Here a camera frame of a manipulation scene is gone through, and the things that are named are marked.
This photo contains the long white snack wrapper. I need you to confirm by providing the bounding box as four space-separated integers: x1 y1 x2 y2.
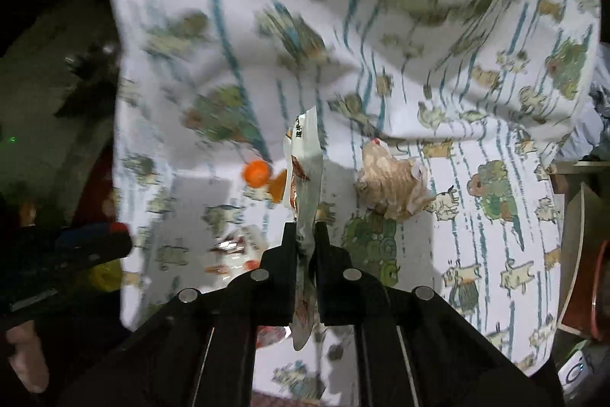
281 106 326 351

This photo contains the crumpled brown tissue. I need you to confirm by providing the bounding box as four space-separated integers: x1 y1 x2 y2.
353 137 435 222

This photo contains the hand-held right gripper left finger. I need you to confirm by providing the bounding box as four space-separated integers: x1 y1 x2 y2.
57 221 299 407

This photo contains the orange peel piece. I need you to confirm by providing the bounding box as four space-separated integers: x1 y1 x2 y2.
267 169 289 204

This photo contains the wooden board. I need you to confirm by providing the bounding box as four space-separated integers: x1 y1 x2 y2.
548 161 610 194

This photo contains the person's left hand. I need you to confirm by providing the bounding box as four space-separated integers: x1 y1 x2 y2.
5 319 51 394

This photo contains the red rimmed metal pot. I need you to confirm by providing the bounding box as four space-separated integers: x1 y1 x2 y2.
560 240 610 338

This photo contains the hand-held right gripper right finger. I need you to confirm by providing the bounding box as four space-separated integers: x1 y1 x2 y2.
315 221 568 407

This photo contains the white plastic bag red print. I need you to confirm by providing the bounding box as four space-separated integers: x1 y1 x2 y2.
555 54 610 162

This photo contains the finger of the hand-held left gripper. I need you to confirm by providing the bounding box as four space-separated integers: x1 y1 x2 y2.
52 223 134 274

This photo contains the yellow plastic bag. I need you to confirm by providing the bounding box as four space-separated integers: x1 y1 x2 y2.
90 261 124 293

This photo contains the orange bottle cap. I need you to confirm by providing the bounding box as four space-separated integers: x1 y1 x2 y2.
242 160 272 188

